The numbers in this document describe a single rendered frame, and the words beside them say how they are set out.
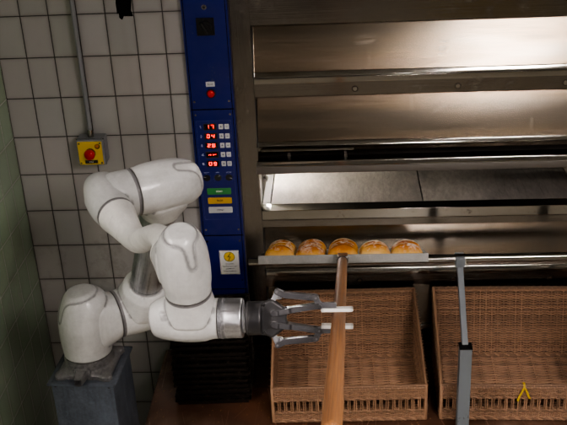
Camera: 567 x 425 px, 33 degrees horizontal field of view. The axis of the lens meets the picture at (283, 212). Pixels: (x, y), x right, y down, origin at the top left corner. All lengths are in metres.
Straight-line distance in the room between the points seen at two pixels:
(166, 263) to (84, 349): 1.08
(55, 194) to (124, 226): 1.34
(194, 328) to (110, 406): 1.06
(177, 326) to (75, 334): 0.95
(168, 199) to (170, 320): 0.55
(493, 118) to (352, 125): 0.50
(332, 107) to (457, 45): 0.49
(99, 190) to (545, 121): 1.70
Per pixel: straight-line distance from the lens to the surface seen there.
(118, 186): 2.51
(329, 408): 1.39
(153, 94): 3.48
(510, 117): 3.50
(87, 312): 2.97
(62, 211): 3.74
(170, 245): 1.97
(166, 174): 2.55
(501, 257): 3.30
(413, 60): 3.37
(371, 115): 3.45
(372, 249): 3.11
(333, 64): 3.36
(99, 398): 3.09
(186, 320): 2.07
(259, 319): 2.08
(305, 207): 3.61
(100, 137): 3.52
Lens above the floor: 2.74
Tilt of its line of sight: 26 degrees down
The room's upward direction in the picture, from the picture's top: 3 degrees counter-clockwise
